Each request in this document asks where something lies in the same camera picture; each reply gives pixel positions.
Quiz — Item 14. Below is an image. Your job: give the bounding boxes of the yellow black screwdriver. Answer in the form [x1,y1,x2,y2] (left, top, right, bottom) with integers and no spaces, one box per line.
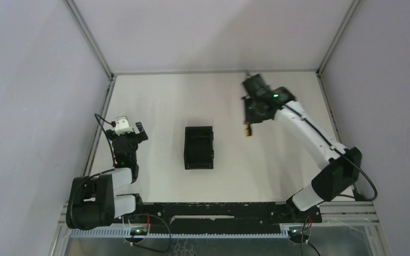
[245,124,253,137]

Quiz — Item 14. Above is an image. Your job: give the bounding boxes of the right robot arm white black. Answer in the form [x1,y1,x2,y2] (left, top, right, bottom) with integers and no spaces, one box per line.
[242,73,378,215]

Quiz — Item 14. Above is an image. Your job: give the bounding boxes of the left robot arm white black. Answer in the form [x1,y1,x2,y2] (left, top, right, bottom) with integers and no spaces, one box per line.
[66,119,148,230]

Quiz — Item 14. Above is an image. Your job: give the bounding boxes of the black plastic bin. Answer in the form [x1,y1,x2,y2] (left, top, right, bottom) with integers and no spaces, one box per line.
[184,126,214,170]

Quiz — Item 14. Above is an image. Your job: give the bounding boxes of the left base wiring loop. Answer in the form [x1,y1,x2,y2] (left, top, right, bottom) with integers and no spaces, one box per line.
[122,213,172,254]

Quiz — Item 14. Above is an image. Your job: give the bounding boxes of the right base wiring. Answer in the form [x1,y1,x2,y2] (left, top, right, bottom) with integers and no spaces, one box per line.
[287,216,320,256]

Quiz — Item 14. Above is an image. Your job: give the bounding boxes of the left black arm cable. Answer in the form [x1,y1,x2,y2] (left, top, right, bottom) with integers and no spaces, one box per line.
[94,113,117,168]

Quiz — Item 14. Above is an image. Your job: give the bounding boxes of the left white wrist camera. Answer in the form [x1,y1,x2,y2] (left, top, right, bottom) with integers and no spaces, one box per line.
[114,116,134,135]

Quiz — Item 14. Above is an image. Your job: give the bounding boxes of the back aluminium frame profile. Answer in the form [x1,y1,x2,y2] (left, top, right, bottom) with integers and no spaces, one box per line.
[113,69,317,77]

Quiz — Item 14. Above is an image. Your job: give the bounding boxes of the aluminium frame profile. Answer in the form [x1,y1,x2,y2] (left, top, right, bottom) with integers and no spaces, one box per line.
[113,69,317,77]
[316,1,364,146]
[64,1,115,175]

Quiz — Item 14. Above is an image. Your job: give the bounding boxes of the right aluminium frame profile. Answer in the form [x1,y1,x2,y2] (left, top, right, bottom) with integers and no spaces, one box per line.
[316,1,364,146]

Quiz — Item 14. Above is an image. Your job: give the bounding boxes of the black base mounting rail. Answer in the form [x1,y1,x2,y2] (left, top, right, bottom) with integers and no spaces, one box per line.
[129,202,322,234]

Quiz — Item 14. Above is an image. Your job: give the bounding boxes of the grey slotted cable duct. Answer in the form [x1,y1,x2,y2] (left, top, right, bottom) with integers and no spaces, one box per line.
[70,227,289,238]

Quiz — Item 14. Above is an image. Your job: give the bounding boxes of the left aluminium frame profile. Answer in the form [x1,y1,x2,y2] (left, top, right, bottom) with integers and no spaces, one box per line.
[64,1,115,175]

